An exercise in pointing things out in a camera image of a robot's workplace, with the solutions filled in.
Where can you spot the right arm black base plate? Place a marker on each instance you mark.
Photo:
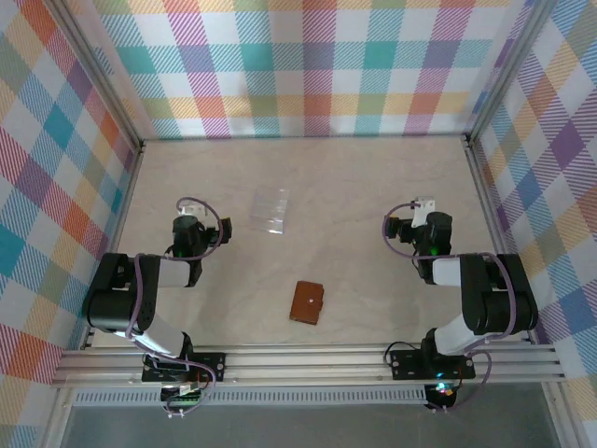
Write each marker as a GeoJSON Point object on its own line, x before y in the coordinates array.
{"type": "Point", "coordinates": [406, 364]}

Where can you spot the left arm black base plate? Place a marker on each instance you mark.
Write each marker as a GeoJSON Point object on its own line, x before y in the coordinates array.
{"type": "Point", "coordinates": [212, 366]}

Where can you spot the brown leather card holder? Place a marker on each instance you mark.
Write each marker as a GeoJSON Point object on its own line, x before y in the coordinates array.
{"type": "Point", "coordinates": [308, 302]}

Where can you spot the aluminium side rail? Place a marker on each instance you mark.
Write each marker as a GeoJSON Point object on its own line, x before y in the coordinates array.
{"type": "Point", "coordinates": [125, 200]}
{"type": "Point", "coordinates": [490, 210]}

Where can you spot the wide aluminium rail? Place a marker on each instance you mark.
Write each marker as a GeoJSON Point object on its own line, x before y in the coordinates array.
{"type": "Point", "coordinates": [303, 366]}

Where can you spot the aluminium frame leg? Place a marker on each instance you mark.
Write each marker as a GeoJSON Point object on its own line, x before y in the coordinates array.
{"type": "Point", "coordinates": [562, 415]}
{"type": "Point", "coordinates": [58, 420]}

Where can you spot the clear plastic bag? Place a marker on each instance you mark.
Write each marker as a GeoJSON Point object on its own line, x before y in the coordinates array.
{"type": "Point", "coordinates": [270, 210]}

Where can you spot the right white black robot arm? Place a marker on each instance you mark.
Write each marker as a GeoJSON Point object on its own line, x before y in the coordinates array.
{"type": "Point", "coordinates": [494, 298]}

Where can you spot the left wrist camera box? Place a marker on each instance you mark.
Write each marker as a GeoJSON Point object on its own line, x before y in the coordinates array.
{"type": "Point", "coordinates": [193, 208]}

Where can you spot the aluminium frame post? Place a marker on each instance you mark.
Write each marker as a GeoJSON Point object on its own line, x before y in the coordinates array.
{"type": "Point", "coordinates": [506, 70]}
{"type": "Point", "coordinates": [100, 79]}

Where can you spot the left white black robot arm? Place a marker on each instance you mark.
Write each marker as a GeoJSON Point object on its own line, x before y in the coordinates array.
{"type": "Point", "coordinates": [116, 298]}

